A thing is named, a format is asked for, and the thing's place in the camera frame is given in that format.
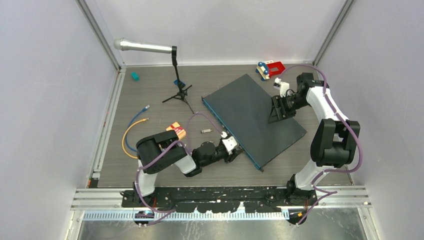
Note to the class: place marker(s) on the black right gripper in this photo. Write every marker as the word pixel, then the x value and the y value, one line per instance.
pixel 276 114

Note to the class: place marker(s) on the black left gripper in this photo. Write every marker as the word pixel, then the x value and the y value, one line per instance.
pixel 230 157

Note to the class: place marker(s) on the small silver transceiver module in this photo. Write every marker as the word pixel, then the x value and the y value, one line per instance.
pixel 209 130

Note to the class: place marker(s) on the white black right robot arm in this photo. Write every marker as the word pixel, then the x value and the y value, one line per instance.
pixel 334 143

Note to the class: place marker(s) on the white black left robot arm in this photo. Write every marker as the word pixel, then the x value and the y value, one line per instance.
pixel 157 152

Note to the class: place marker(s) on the red blue toy truck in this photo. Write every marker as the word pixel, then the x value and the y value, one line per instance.
pixel 268 69

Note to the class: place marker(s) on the red white cigarette box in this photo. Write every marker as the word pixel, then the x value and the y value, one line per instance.
pixel 178 129

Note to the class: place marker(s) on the black microphone tripod stand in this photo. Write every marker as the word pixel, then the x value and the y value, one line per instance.
pixel 182 89

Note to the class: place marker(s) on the teal toy block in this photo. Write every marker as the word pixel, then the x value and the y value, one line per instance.
pixel 135 76

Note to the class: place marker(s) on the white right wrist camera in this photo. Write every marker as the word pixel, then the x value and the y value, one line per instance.
pixel 282 86

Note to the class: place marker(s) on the dark grey network switch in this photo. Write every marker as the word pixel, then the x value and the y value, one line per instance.
pixel 243 107

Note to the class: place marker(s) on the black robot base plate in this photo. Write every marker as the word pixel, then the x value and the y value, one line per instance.
pixel 227 199

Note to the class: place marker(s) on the aluminium frame rail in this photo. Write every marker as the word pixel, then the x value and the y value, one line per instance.
pixel 346 196

